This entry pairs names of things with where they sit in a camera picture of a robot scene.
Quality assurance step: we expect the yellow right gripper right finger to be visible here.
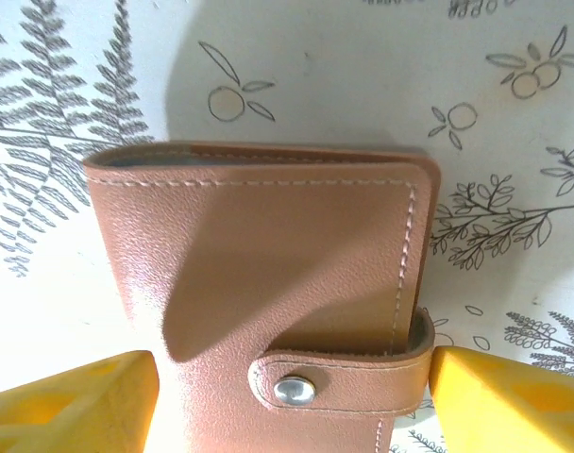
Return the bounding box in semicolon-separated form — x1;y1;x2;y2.
428;345;574;453

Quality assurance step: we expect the floral print tablecloth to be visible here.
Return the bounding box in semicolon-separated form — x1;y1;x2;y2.
0;0;574;453

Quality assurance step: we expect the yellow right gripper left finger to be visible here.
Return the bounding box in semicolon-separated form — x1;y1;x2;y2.
0;349;160;453

